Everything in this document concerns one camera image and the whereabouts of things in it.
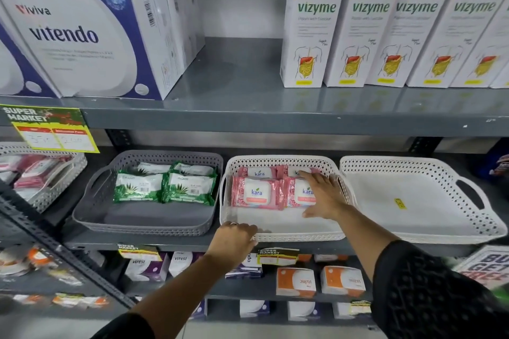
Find person's right hand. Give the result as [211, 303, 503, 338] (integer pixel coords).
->
[298, 169, 349, 221]

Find person's left hand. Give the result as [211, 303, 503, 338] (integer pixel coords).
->
[206, 221, 259, 272]

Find white perforated basket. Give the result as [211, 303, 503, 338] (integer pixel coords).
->
[218, 155, 357, 243]
[339, 156, 508, 245]
[0, 143, 88, 213]

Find grey perforated basket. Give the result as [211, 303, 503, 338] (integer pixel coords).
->
[72, 150, 224, 237]

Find person's left forearm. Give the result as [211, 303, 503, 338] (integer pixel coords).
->
[131, 255, 239, 339]

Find person's right forearm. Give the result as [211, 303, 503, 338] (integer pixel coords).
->
[334, 203, 400, 284]

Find person's black left sleeve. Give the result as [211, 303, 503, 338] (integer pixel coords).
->
[90, 313, 156, 339]

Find person's black sleeve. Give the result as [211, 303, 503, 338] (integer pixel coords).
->
[90, 313, 156, 339]
[370, 240, 509, 339]

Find person's black right sleeve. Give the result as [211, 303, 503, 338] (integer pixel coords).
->
[370, 240, 509, 339]

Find stack of blue flat boxes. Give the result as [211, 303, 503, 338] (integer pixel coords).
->
[224, 253, 263, 280]

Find small yellow price tag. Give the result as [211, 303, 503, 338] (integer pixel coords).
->
[117, 243, 163, 262]
[349, 300, 373, 316]
[257, 247, 300, 267]

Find purple white box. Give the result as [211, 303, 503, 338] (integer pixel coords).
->
[168, 251, 204, 278]
[124, 253, 171, 283]

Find small blue white box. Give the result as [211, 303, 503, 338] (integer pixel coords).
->
[239, 299, 270, 319]
[287, 301, 322, 322]
[190, 299, 208, 320]
[333, 302, 373, 319]

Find group of orange white boxes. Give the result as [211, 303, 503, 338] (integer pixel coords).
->
[276, 253, 373, 299]

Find white red offer sign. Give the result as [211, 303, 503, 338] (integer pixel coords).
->
[453, 245, 509, 292]

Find blue bottle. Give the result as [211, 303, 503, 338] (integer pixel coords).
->
[475, 144, 509, 183]

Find row of orange white packets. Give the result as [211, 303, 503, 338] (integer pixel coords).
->
[0, 245, 84, 287]
[12, 293, 110, 309]

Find row of yellow white boxes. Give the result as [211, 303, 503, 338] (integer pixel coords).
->
[279, 0, 509, 89]

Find grey metal shelving unit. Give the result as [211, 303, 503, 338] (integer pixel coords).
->
[0, 180, 136, 324]

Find yellow green price tag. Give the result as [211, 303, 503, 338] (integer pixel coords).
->
[0, 104, 100, 154]

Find large white blue box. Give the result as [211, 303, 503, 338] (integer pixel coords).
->
[0, 0, 186, 101]
[163, 0, 206, 69]
[0, 13, 60, 98]

